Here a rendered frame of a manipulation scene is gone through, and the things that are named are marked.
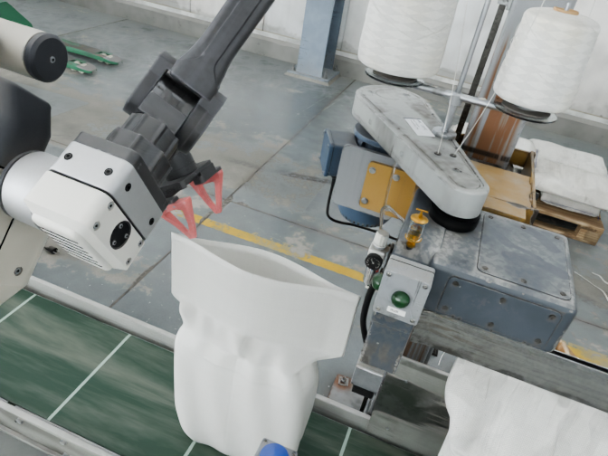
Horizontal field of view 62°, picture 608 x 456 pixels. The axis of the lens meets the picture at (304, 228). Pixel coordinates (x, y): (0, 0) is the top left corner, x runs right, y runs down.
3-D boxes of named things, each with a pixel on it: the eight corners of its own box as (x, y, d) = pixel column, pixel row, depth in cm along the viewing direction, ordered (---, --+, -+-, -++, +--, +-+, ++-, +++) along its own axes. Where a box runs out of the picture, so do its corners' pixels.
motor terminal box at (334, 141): (320, 186, 126) (328, 143, 120) (315, 167, 134) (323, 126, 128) (352, 189, 127) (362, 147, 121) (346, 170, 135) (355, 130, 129)
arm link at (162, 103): (130, 117, 62) (168, 143, 63) (174, 60, 66) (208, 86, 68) (118, 141, 70) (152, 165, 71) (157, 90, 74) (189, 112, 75)
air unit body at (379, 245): (356, 291, 114) (371, 236, 105) (361, 280, 118) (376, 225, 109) (375, 299, 113) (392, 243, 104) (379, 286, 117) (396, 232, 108)
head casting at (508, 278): (356, 362, 97) (395, 237, 80) (384, 288, 117) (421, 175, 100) (515, 423, 91) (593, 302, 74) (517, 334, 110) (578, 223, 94)
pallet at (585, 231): (430, 194, 385) (435, 178, 377) (443, 156, 451) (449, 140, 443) (594, 246, 360) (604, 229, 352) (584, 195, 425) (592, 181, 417)
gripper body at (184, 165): (215, 168, 89) (197, 128, 86) (186, 191, 81) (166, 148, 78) (186, 176, 92) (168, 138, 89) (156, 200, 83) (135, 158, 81)
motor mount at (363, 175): (329, 204, 126) (341, 146, 117) (337, 193, 132) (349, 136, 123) (440, 241, 120) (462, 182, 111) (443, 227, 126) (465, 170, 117)
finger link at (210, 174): (239, 204, 94) (218, 157, 90) (222, 221, 88) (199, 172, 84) (209, 211, 96) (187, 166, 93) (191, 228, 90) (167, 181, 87)
